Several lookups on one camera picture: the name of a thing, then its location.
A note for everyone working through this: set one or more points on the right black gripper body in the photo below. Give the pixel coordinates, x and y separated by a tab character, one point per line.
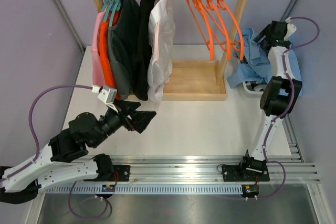
261	44

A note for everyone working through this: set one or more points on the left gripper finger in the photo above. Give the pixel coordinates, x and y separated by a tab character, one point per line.
126	107
141	119

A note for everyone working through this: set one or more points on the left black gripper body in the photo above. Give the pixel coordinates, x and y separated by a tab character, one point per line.
126	120

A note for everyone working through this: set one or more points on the light blue shirt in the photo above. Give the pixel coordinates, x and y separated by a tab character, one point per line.
258	67

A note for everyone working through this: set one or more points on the orange hanger of grey shirt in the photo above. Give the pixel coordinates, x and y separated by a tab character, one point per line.
209	11

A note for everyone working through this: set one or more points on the orange hanger of plaid shirt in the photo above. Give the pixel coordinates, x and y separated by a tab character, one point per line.
237	43

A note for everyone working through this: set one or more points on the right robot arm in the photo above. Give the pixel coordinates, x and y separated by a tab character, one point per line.
276	101

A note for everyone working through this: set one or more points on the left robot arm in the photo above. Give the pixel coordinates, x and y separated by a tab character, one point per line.
57	162

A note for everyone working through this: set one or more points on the pink shirt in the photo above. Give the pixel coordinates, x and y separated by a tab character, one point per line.
97	72

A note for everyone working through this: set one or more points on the dark grey t-shirt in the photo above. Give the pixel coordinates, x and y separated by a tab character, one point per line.
122	39

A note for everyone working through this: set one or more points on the orange shirt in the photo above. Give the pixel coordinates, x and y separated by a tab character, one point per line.
104	56

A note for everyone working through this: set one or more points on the white plastic basket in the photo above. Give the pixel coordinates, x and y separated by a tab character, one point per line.
248	90

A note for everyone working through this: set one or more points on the wooden clothes rack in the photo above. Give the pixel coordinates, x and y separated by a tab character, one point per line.
193	78

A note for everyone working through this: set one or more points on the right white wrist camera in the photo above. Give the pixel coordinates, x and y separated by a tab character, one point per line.
291	28

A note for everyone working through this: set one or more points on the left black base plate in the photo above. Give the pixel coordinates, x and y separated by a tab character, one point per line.
121	173

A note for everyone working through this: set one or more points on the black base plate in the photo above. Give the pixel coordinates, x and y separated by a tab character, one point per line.
121	173
234	173

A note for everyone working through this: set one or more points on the white slotted cable duct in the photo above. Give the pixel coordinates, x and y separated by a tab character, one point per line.
146	189

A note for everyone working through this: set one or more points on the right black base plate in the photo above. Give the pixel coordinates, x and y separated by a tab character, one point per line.
234	173

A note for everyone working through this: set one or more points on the aluminium rail frame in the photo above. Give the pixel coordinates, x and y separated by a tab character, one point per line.
203	169

